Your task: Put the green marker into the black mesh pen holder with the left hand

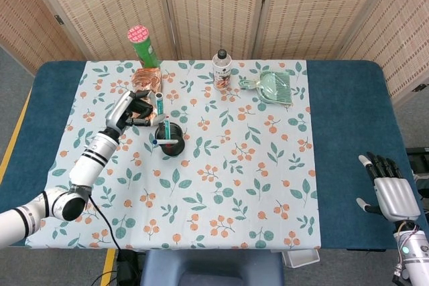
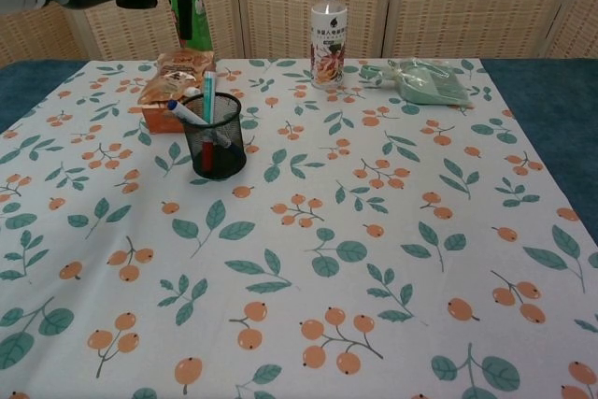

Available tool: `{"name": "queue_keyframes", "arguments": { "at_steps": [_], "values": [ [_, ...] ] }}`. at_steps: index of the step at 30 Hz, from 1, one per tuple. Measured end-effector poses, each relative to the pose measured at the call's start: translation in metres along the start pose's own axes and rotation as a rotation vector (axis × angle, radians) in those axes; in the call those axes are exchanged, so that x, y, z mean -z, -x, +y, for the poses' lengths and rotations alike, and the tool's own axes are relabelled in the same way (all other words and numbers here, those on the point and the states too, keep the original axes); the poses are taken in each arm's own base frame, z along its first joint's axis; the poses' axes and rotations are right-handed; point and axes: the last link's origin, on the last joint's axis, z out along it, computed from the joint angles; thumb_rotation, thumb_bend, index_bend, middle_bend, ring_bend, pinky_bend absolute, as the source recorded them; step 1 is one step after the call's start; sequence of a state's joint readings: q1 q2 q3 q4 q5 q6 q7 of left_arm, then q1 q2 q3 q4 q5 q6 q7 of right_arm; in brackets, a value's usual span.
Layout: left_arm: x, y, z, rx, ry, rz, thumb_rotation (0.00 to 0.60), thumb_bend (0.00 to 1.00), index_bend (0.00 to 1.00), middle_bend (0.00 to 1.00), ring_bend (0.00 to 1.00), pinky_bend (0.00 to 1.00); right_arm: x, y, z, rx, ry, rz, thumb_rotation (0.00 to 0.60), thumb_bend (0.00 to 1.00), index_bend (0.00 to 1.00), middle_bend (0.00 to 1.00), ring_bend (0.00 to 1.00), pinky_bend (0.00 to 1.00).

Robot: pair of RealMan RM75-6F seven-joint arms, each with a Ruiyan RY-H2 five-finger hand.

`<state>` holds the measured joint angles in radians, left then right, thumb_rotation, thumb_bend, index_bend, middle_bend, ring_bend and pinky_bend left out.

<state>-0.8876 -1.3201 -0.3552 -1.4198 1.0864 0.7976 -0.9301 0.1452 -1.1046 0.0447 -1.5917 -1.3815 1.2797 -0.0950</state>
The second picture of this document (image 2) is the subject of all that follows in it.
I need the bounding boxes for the blue capped white marker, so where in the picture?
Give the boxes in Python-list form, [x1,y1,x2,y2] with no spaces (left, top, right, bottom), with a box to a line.
[166,99,246,163]

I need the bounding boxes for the teal and red pen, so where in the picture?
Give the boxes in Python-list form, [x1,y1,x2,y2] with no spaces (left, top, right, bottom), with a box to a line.
[200,70,219,172]

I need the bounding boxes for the black mesh pen holder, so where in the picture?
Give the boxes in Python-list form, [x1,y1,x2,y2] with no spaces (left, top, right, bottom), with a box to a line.
[178,92,243,181]

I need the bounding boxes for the woven folding screen panel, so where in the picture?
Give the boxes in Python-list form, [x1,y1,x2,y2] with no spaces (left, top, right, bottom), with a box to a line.
[394,0,578,62]
[77,0,247,62]
[544,0,598,61]
[233,0,406,62]
[0,0,91,69]

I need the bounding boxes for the orange snack bag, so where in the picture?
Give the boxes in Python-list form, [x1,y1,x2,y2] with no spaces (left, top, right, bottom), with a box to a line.
[137,48,218,135]

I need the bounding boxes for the clear bottle black cap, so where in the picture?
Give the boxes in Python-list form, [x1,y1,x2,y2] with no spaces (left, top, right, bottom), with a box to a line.
[309,0,349,92]

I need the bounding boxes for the floral fruit print tablecloth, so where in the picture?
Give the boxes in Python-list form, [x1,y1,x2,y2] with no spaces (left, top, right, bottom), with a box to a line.
[0,58,598,399]

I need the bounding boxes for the green dustpan brush set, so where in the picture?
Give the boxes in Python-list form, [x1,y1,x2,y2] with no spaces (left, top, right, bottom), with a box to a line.
[358,57,474,108]

